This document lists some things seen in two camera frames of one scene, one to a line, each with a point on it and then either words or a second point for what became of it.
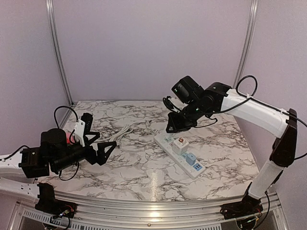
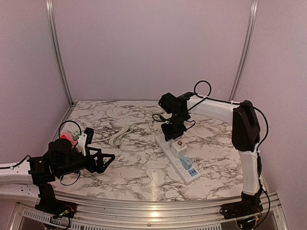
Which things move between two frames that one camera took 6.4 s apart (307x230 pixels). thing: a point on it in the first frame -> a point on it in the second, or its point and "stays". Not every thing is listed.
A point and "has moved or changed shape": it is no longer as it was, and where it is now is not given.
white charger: (180, 145) has moved or changed shape
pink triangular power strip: (68, 133) stays
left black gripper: (100, 158) -> (99, 168)
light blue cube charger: (191, 158) -> (186, 163)
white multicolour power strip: (165, 144) has moved or changed shape
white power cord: (116, 137) stays
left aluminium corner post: (59, 49) stays
